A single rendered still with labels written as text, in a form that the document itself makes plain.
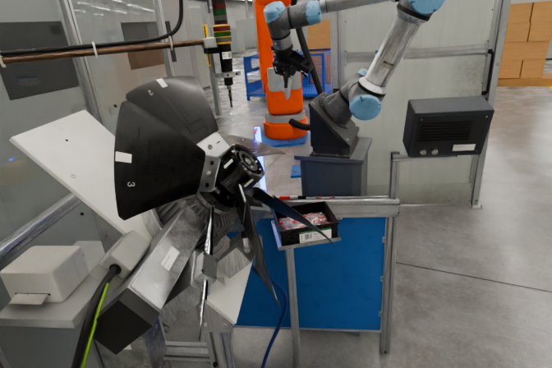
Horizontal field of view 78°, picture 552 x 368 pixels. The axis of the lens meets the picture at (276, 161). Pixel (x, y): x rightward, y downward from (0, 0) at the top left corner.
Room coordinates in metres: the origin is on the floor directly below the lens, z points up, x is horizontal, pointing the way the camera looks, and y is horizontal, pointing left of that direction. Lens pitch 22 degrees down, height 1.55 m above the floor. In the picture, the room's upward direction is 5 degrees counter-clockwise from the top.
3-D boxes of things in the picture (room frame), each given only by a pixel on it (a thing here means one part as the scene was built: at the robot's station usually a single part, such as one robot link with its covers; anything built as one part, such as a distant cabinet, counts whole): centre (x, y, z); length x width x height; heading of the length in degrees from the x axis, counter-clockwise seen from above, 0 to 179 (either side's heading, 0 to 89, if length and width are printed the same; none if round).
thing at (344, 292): (1.27, -0.04, 0.45); 0.82 x 0.02 x 0.66; 82
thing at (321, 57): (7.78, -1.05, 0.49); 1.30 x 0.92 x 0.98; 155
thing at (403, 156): (1.20, -0.57, 1.04); 0.24 x 0.03 x 0.03; 82
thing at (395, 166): (1.22, -0.46, 0.96); 0.03 x 0.03 x 0.20; 82
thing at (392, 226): (1.22, -0.46, 0.39); 0.04 x 0.04 x 0.78; 82
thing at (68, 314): (0.89, 0.67, 0.85); 0.36 x 0.24 x 0.03; 172
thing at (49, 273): (0.82, 0.71, 0.92); 0.17 x 0.16 x 0.11; 82
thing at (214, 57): (0.93, 0.12, 1.48); 0.09 x 0.07 x 0.10; 117
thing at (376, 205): (1.27, -0.04, 0.82); 0.90 x 0.04 x 0.08; 82
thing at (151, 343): (0.76, 0.47, 0.73); 0.15 x 0.09 x 0.22; 82
